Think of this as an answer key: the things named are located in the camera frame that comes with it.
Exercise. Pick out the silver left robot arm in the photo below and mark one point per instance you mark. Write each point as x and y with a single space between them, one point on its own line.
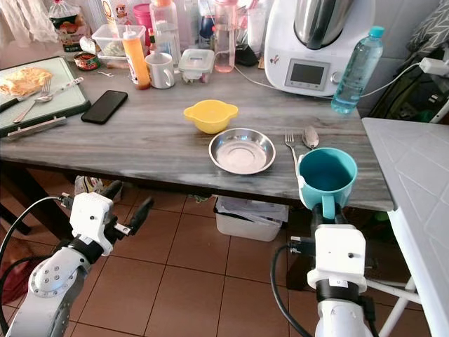
52 288

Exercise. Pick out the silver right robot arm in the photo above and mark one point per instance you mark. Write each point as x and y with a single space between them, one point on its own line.
344 319

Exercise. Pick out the white plastic storage bin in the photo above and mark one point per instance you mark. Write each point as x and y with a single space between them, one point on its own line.
249 221

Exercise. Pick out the grey wooden table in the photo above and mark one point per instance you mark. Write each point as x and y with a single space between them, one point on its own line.
161 147

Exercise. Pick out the metal fork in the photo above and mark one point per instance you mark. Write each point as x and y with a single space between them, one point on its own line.
292 151
45 88

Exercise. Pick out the black smartphone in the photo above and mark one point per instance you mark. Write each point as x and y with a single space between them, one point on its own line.
104 107

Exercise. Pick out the white plastic table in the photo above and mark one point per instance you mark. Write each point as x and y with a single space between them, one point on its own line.
421 182

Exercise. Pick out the metal spoon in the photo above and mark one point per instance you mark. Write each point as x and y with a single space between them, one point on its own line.
43 100
310 137

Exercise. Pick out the white green cutting board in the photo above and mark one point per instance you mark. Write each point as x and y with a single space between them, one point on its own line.
70 102

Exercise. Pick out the red cloth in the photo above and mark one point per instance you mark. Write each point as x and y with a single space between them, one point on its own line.
14 281

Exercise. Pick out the round steel plate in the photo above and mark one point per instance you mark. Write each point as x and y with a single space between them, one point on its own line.
242 152

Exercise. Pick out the yellow plastic bowl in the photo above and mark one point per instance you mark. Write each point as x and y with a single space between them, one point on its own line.
210 116

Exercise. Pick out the plain white mug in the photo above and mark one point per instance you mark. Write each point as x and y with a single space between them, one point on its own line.
158 71

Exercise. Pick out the open tin can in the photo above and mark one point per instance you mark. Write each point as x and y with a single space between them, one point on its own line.
88 62

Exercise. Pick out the dark bag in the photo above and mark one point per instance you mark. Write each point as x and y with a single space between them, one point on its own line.
403 98

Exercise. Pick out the orange squeeze bottle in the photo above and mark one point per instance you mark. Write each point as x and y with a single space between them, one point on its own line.
136 60

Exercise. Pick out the yellow flatbread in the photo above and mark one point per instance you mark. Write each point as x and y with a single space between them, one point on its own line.
24 82

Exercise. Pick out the clear water bottle blue cap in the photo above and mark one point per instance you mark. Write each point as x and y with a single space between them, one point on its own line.
356 74

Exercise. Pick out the clear plastic food box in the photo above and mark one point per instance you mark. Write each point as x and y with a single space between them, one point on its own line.
109 43

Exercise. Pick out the small clear lidded container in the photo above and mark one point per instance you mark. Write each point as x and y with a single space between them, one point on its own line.
196 64

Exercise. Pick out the white kitchen cooking machine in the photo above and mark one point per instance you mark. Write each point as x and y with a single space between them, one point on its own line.
312 63

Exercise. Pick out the clear bottle orange cap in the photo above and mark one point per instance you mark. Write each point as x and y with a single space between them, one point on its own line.
164 31

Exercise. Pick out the printed snack bag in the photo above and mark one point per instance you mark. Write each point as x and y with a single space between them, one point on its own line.
64 24

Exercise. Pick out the white power adapter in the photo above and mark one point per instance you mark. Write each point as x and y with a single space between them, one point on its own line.
435 67

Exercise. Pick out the pink clear bottle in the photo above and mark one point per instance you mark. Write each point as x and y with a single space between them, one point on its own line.
225 38

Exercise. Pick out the white lace curtain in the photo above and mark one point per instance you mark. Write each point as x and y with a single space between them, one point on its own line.
22 20

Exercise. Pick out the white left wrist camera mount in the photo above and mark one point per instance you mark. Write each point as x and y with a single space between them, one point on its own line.
91 216

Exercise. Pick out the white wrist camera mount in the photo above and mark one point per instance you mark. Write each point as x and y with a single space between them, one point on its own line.
340 256
91 216

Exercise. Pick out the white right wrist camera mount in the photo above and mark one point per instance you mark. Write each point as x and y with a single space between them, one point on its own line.
340 256

